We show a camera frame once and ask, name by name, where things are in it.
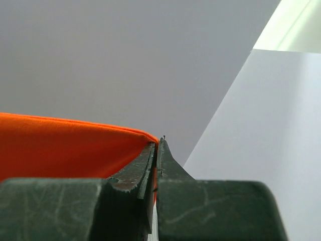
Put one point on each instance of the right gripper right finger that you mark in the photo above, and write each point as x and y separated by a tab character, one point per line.
190	209

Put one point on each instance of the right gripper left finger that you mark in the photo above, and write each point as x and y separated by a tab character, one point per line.
116	208

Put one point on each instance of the orange t shirt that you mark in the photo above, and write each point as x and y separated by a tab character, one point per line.
36	146

